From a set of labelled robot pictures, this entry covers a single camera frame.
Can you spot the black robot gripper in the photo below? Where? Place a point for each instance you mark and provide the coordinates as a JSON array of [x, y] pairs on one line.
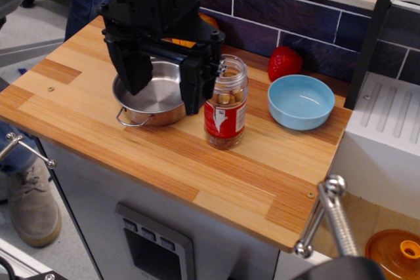
[[138, 29]]

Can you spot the almond jar with red label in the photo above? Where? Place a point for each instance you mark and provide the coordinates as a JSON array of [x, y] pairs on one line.
[[224, 113]]

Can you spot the stainless steel pot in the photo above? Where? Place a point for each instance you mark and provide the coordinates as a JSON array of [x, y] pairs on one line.
[[158, 104]]

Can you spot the orange pot lid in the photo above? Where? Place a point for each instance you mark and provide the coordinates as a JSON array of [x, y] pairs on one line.
[[397, 253]]

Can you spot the orange toy fruit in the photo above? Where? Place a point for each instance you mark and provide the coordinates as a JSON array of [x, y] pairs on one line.
[[189, 44]]

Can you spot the red toy strawberry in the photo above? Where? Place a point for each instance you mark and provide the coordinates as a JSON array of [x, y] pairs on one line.
[[284, 61]]

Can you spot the light blue bowl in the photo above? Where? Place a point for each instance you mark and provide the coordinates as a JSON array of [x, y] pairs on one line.
[[300, 102]]

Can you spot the toy kitchen control panel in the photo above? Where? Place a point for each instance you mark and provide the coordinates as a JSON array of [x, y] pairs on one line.
[[156, 250]]

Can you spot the beige suede shoe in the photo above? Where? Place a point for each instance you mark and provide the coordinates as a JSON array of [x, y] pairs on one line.
[[34, 213]]

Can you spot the white toy sink drainer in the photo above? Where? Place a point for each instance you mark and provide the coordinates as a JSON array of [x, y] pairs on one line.
[[387, 112]]

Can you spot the chrome towel rail left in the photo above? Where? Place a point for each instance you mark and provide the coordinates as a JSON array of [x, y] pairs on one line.
[[17, 140]]

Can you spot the black vertical post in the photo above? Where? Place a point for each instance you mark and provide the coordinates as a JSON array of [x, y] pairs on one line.
[[361, 68]]

